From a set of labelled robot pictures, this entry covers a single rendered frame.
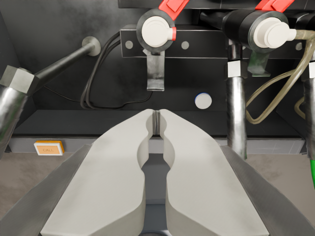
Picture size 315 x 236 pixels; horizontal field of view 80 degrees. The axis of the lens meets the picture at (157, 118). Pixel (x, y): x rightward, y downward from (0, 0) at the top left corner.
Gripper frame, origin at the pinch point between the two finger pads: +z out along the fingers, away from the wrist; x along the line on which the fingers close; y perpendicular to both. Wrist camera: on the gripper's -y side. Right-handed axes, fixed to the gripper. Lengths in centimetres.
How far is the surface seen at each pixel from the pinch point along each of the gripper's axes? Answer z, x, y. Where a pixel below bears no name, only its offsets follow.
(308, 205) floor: 116, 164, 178
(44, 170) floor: 116, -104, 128
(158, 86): 3.9, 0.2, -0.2
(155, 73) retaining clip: 4.6, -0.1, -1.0
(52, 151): 19.3, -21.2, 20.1
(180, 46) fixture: 17.6, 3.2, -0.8
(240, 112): 5.3, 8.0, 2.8
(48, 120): 27.5, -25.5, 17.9
